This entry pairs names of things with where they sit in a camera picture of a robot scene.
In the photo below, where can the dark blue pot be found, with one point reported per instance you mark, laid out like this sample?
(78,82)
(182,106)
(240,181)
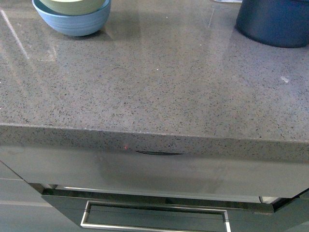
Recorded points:
(279,23)

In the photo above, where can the blue bowl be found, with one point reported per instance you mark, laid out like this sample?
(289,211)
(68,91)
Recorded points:
(79,25)

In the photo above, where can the grey drawer front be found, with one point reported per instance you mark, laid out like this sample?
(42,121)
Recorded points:
(181,176)

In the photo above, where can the green bowl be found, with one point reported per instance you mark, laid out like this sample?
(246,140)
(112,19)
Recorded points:
(73,7)

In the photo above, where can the metal drawer handle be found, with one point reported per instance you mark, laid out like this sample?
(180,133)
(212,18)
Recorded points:
(142,217)

